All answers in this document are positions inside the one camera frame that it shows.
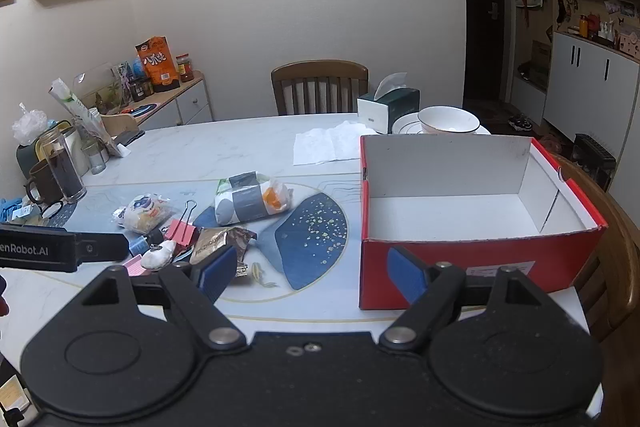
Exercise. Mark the black floor heater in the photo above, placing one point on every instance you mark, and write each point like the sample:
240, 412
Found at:
594, 159

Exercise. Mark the orange snack bag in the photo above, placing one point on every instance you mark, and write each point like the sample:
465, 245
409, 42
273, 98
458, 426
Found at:
158, 64

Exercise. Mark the wooden chair far side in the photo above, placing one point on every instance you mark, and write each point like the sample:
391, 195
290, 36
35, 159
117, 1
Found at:
319, 87

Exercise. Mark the blueberry bread packet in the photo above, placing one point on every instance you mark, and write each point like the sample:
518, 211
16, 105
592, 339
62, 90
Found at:
143, 213

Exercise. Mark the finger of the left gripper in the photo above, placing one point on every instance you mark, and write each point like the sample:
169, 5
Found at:
101, 247

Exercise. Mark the white plush keychain toy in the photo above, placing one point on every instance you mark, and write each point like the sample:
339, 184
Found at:
158, 256

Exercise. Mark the white sideboard cabinet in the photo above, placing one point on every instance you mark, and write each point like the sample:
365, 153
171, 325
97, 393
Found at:
189, 104

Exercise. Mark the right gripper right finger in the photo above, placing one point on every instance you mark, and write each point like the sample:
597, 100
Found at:
431, 292

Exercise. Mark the tissue pack grey band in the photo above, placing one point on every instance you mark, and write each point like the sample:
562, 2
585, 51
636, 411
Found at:
250, 196

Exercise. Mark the glass jar dark liquid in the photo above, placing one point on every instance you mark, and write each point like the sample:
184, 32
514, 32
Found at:
55, 150

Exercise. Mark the red cardboard shoe box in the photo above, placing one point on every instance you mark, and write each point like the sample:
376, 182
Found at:
480, 202

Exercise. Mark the pink binder clip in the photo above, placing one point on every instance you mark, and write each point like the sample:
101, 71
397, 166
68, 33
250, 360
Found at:
181, 231

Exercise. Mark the dark mug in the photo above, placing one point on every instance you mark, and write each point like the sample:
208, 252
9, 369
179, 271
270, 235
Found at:
41, 187

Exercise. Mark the green white tissue box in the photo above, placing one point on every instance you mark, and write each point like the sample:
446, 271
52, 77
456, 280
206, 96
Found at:
391, 100

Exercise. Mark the white wall cabinets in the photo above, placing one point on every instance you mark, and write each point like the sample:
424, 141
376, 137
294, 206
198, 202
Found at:
594, 71

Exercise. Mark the wooden chair right side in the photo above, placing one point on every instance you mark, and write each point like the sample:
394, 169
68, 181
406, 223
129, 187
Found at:
608, 284

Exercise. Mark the white bowl black rim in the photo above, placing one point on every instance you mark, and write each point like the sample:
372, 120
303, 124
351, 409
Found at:
447, 119

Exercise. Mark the silver foil snack bag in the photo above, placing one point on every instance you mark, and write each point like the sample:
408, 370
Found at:
215, 239

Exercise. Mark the wooden chair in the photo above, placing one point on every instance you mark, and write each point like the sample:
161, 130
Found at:
608, 284
319, 87

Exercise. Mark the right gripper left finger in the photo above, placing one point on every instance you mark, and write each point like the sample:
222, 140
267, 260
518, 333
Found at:
192, 293

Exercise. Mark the pink ridged eraser block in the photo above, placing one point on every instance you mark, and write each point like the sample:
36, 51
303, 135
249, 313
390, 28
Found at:
134, 267

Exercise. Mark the red jar on sideboard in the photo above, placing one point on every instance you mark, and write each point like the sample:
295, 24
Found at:
184, 67

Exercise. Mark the white paper napkins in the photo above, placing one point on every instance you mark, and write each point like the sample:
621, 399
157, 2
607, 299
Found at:
318, 146

